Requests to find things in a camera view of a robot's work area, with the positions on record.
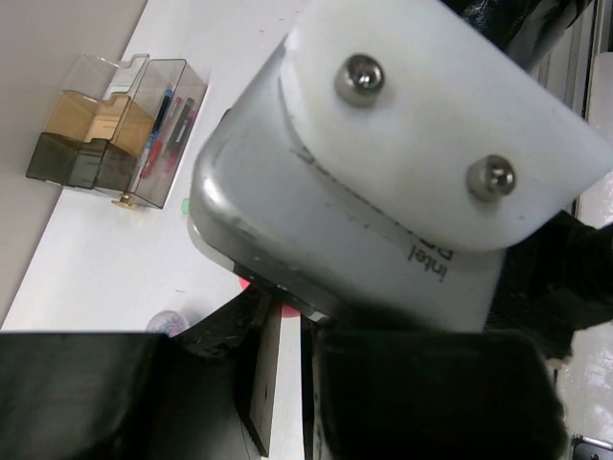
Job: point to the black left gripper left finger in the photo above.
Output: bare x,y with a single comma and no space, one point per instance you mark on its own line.
136,395

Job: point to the clear paper clip jar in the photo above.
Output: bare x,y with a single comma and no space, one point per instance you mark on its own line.
168,322

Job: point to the red gel pen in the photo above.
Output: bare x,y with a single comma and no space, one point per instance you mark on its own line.
152,160

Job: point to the green highlighter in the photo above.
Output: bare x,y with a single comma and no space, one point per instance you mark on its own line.
185,206

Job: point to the pink capped eraser tube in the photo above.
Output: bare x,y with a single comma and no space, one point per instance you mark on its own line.
286,310

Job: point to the clear stationery organizer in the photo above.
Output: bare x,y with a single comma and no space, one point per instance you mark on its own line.
97,133

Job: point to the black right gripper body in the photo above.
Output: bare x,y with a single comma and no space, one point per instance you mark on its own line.
554,283

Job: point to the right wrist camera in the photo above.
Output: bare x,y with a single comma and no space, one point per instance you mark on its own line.
381,163

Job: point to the blue ink pen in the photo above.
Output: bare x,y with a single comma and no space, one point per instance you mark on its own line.
167,97

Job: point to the black ink pen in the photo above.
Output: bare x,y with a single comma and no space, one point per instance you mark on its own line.
180,125

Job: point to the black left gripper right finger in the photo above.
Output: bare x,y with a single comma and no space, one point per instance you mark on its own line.
407,394

